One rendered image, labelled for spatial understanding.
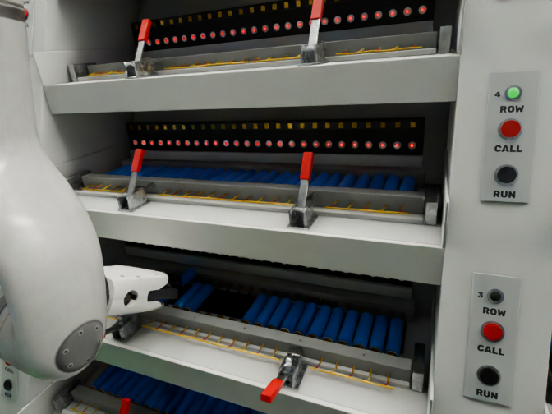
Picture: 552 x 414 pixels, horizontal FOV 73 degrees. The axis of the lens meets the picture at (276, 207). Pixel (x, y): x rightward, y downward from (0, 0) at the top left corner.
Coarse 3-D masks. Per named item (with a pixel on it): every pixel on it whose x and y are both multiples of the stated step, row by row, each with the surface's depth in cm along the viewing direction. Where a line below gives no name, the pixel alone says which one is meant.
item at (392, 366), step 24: (144, 312) 58; (168, 312) 56; (192, 312) 56; (192, 336) 53; (240, 336) 51; (264, 336) 50; (288, 336) 49; (336, 360) 46; (360, 360) 45; (384, 360) 44; (408, 360) 44; (384, 384) 43
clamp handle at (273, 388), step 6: (288, 360) 44; (288, 366) 45; (282, 372) 43; (288, 372) 43; (276, 378) 42; (282, 378) 42; (270, 384) 40; (276, 384) 40; (282, 384) 41; (264, 390) 39; (270, 390) 39; (276, 390) 40; (264, 396) 38; (270, 396) 38; (270, 402) 38
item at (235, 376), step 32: (160, 256) 71; (192, 256) 68; (224, 288) 65; (352, 288) 57; (384, 288) 55; (416, 320) 53; (128, 352) 53; (160, 352) 52; (192, 352) 51; (224, 352) 51; (416, 352) 44; (192, 384) 50; (224, 384) 48; (256, 384) 45; (320, 384) 45; (352, 384) 44; (416, 384) 42
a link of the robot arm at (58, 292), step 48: (0, 48) 27; (0, 96) 28; (0, 144) 29; (0, 192) 28; (48, 192) 30; (0, 240) 27; (48, 240) 28; (96, 240) 33; (48, 288) 28; (96, 288) 32; (0, 336) 30; (48, 336) 29; (96, 336) 33
